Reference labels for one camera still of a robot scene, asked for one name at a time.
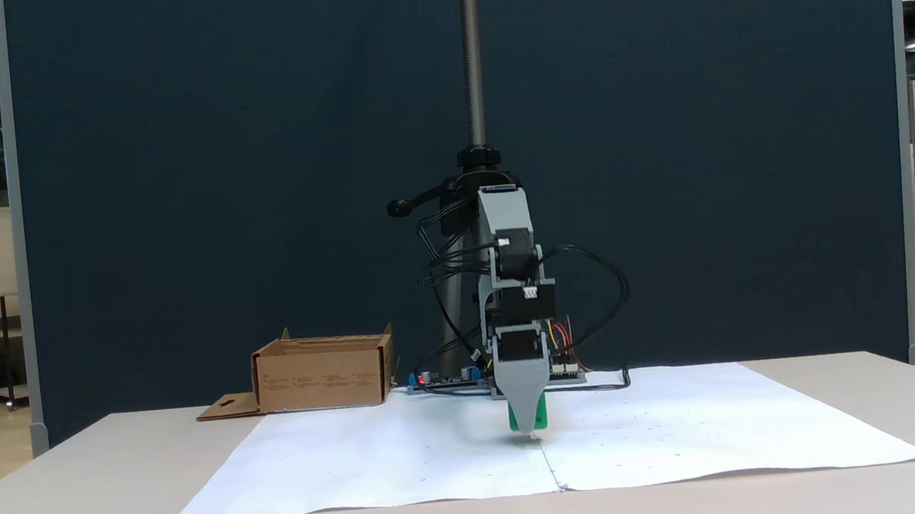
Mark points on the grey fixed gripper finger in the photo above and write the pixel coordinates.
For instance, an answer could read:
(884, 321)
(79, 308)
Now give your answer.
(526, 392)

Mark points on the green dice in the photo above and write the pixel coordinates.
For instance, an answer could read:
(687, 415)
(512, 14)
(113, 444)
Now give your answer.
(543, 412)

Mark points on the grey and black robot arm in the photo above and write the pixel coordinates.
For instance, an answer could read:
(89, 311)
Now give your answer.
(503, 211)

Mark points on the blue power converter board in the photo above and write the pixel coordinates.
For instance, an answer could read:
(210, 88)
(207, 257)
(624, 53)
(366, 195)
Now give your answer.
(444, 382)

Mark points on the white paper sheet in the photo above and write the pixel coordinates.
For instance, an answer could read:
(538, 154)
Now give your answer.
(376, 463)

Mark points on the brown cardboard box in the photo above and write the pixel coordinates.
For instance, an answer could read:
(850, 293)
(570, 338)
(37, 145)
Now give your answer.
(319, 381)

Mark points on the dark blue partition panel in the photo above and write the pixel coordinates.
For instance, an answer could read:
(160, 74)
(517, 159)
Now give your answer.
(170, 191)

